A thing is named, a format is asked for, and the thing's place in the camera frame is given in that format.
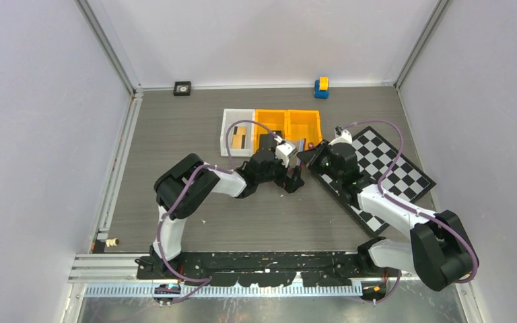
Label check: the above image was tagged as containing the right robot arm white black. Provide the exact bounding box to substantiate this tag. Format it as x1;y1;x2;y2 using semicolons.
298;141;479;291

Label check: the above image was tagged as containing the empty orange bin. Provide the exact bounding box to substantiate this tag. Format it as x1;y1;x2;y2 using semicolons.
285;110;323;147

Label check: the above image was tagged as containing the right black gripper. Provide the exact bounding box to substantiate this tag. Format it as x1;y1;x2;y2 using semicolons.
297;139;342;184

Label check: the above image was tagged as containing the aluminium rail frame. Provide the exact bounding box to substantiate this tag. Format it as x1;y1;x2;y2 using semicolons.
67;249;473;299

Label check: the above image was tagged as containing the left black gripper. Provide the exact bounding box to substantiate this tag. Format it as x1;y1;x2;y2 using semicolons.
256;154;304;194

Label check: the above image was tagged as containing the small beige spool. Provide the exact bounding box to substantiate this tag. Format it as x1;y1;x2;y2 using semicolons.
104;238;119;248

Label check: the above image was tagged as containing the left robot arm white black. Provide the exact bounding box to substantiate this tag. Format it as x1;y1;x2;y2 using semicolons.
150;149;304;283

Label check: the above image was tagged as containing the black white checkerboard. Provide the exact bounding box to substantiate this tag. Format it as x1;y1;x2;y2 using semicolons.
314;126;436;238

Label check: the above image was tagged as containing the white plastic bin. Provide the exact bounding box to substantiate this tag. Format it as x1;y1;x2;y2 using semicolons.
219;109;255;157

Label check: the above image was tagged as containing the small black square box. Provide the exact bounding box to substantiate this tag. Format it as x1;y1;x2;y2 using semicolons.
173;81;192;97

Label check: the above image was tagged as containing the blue yellow toy block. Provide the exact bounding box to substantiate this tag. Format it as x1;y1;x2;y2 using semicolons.
314;77;329;99

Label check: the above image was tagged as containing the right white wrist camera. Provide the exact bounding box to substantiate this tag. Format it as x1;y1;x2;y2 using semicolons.
329;127;353;145

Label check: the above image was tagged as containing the dark grey credit card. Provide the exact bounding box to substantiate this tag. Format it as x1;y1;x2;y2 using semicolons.
257;131;283;150

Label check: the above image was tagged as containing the orange bin with cards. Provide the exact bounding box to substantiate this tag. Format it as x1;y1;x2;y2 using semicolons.
253;109;291;152

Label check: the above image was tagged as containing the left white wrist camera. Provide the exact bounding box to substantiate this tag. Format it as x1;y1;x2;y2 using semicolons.
275;136;298;168

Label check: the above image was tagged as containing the orange gold credit card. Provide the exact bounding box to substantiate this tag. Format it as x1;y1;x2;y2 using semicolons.
232;126;247;136

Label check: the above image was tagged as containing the red card holder wallet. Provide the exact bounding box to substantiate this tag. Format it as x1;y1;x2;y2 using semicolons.
289;139;315;168

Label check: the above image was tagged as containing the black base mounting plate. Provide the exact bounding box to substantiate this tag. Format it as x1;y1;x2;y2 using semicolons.
135;251;400;287

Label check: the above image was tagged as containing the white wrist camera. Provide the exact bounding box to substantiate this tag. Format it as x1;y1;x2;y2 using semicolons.
275;136;298;168
329;127;353;145

